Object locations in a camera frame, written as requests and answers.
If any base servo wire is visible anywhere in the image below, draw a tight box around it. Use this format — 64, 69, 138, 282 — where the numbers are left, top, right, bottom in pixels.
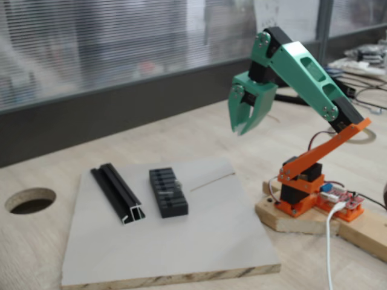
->
267, 176, 284, 208

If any thick black cable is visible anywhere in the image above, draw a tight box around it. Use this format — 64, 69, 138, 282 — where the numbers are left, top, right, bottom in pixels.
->
273, 92, 310, 107

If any white papers pile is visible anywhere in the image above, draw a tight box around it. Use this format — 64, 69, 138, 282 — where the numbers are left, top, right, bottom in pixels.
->
328, 59, 387, 77

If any thin grey cable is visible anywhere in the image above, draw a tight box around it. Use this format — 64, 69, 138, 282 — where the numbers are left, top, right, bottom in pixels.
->
332, 75, 387, 116

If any grey gadget clutter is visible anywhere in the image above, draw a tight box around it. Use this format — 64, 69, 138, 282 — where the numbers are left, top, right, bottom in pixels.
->
343, 43, 387, 66

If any tape roll ring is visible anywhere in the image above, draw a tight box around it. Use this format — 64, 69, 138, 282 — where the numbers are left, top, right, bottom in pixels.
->
347, 127, 377, 145

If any black slotted holder block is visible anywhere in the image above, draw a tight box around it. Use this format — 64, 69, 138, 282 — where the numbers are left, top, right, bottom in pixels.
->
149, 167, 190, 219

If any grey chipboard panel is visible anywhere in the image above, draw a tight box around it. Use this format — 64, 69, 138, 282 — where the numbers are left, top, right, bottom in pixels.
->
61, 156, 282, 288

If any white usb cable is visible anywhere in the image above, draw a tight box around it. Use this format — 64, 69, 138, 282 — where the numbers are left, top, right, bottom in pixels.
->
325, 201, 346, 290

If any wooden robot base plank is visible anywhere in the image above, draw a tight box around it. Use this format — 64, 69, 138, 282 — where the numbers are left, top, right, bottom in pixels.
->
255, 178, 387, 263

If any paper sheet on window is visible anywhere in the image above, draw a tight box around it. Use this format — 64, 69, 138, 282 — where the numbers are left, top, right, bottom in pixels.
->
253, 0, 322, 34

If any red circuit board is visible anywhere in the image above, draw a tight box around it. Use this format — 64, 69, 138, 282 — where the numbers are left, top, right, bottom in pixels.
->
320, 182, 363, 211

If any black aluminium rail profile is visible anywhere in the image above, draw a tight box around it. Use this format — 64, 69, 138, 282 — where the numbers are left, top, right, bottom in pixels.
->
90, 163, 146, 227

